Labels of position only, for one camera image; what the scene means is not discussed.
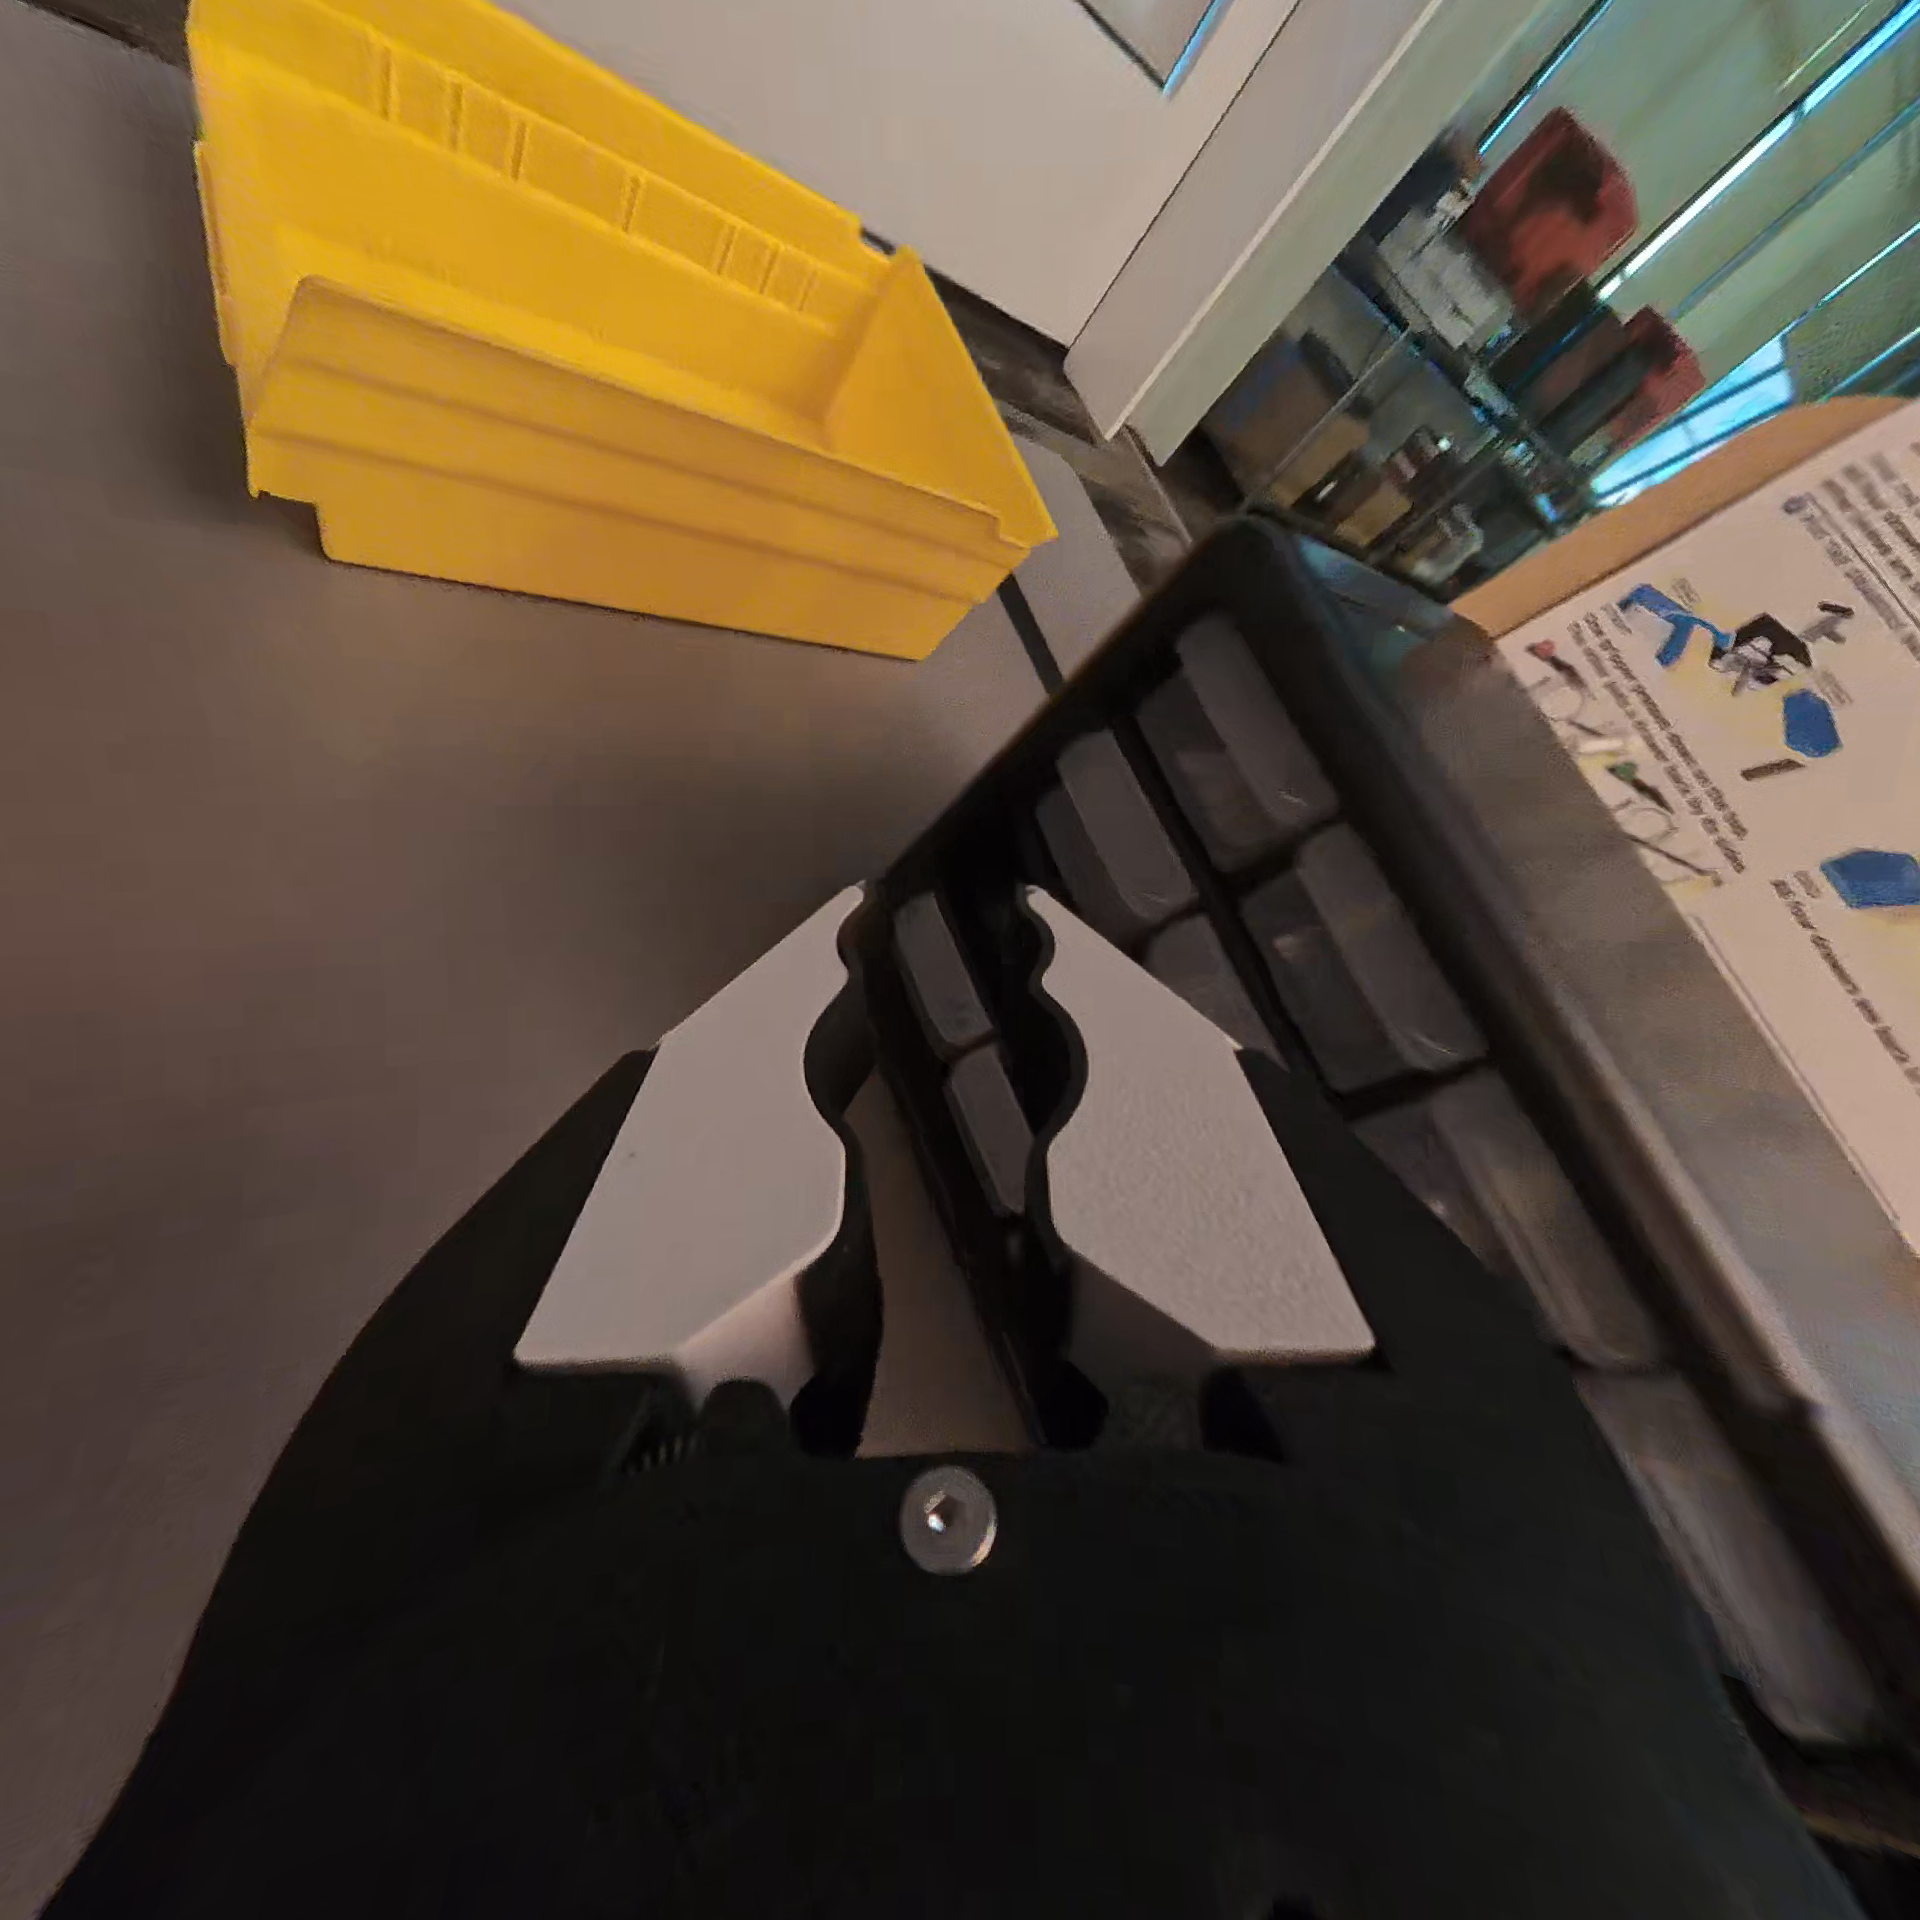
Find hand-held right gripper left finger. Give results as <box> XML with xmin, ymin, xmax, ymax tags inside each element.
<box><xmin>514</xmin><ymin>884</ymin><xmax>882</xmax><ymax>1407</ymax></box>

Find red storage bin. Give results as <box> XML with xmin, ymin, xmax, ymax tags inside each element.
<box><xmin>1458</xmin><ymin>106</ymin><xmax>1640</xmax><ymax>326</ymax></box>
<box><xmin>1556</xmin><ymin>303</ymin><xmax>1710</xmax><ymax>455</ymax></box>

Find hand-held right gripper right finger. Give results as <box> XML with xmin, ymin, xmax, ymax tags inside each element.
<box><xmin>1019</xmin><ymin>884</ymin><xmax>1376</xmax><ymax>1370</ymax></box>

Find set of clear cabinet drawers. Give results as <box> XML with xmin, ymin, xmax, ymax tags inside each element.
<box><xmin>891</xmin><ymin>612</ymin><xmax>1893</xmax><ymax>1753</ymax></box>

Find yellow plastic bin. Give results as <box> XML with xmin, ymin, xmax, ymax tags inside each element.
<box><xmin>182</xmin><ymin>0</ymin><xmax>1062</xmax><ymax>665</ymax></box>

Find black drawer cabinet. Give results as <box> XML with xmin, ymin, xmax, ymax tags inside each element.
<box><xmin>839</xmin><ymin>516</ymin><xmax>1920</xmax><ymax>1866</ymax></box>

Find printed instruction sheet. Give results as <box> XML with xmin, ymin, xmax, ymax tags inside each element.
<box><xmin>1498</xmin><ymin>403</ymin><xmax>1920</xmax><ymax>1259</ymax></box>

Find metal storage shelf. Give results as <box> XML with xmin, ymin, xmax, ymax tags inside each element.
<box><xmin>1200</xmin><ymin>181</ymin><xmax>1714</xmax><ymax>589</ymax></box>

